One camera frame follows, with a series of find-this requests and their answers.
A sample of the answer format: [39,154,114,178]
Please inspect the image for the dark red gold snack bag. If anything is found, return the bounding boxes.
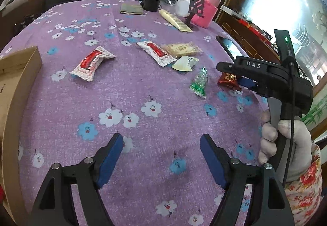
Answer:
[217,72,242,92]

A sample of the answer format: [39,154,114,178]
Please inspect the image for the clear green candy packet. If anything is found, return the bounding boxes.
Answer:
[189,67,208,98]

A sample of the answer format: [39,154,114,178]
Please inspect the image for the cream green round snack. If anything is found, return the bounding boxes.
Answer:
[172,56,199,72]

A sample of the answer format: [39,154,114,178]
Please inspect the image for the yellow cracker packet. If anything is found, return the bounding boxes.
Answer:
[161,42,202,58]

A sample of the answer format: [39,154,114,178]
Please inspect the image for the red white snack packet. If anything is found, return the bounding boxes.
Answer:
[69,46,116,82]
[136,41,177,67]

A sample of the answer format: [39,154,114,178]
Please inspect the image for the right white gloved hand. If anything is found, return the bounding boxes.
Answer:
[258,108,313,183]

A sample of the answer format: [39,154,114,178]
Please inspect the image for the black smartphone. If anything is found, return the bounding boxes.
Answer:
[216,35,243,62]

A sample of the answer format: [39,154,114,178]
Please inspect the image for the pink sleeved water bottle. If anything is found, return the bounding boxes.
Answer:
[191,0,221,28]

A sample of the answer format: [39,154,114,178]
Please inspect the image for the black phone stand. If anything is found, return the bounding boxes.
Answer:
[185,0,205,30]

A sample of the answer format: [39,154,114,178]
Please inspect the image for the white round container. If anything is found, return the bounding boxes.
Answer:
[175,0,190,18]

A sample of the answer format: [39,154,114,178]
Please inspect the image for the cardboard tray box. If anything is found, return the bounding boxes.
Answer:
[1,46,42,225]

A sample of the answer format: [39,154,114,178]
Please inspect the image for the clear plastic cup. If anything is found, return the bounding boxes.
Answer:
[160,0,177,7]

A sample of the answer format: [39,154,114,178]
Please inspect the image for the purple floral tablecloth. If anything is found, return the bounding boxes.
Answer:
[1,0,267,225]

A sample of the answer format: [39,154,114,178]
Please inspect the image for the black small container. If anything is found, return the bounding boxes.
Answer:
[140,0,160,12]

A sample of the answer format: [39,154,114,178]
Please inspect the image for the brown armchair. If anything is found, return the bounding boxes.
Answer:
[1,0,45,50]

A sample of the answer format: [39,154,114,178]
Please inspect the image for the wooden window frame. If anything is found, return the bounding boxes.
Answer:
[223,0,326,94]

